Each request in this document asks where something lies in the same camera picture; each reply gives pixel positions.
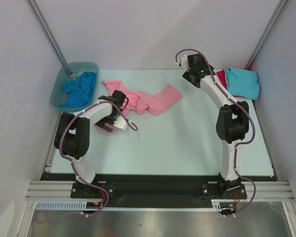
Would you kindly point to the folded light blue t shirt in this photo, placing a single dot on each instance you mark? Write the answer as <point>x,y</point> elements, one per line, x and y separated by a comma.
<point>241,82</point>

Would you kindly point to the slotted cable duct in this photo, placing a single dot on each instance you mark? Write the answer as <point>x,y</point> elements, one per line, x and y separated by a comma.
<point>91,206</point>

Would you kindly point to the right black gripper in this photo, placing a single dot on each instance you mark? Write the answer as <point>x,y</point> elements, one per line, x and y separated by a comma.
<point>191,78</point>

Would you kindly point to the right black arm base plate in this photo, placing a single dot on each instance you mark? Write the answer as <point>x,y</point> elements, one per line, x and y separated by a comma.
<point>216,191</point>

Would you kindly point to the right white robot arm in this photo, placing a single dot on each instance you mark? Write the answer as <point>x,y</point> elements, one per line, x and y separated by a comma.
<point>232,123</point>

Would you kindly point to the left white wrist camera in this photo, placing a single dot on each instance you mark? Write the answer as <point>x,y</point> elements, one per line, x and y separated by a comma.
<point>120,123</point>

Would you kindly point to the aluminium corner post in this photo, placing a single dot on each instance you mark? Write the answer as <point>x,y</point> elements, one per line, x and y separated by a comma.
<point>46,30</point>
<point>267,31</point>

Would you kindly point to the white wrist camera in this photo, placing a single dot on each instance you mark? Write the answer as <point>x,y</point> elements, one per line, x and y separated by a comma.
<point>183,62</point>
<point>120,123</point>

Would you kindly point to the aluminium front rail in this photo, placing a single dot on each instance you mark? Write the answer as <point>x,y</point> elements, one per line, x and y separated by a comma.
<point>61,190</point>

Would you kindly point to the crumpled blue t shirt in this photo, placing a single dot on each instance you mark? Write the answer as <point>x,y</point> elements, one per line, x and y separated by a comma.
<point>79,90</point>

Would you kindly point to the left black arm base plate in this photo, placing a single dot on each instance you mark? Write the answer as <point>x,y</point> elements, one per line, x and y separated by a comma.
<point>83,191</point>

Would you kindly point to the left aluminium corner post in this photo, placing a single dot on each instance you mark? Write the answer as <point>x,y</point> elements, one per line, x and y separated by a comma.
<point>46,30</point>

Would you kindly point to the translucent blue plastic bin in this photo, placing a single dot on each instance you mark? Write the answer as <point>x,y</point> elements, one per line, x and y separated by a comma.
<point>70,72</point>

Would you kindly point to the pink t shirt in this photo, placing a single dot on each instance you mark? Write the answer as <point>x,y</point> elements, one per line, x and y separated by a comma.
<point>142,102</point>

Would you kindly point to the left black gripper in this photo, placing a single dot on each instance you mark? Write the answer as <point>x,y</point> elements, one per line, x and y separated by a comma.
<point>101,123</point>

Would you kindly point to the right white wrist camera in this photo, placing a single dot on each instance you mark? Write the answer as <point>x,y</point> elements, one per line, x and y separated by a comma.
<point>183,62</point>

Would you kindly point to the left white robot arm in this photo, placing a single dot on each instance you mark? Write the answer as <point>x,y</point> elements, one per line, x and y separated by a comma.
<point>72,137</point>

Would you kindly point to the folded red t shirt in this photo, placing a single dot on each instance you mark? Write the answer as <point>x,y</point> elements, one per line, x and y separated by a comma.
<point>222,79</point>

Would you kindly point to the right aluminium corner post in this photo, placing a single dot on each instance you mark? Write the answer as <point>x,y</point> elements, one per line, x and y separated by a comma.
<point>267,31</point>

